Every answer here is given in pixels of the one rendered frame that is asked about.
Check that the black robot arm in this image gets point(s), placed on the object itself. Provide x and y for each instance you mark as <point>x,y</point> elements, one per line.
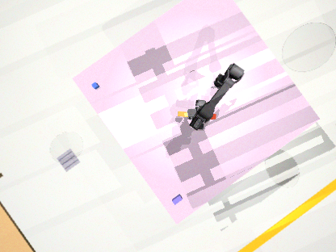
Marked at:
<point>223,83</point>

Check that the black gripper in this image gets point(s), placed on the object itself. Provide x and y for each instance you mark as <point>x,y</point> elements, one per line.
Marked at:
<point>200,103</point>

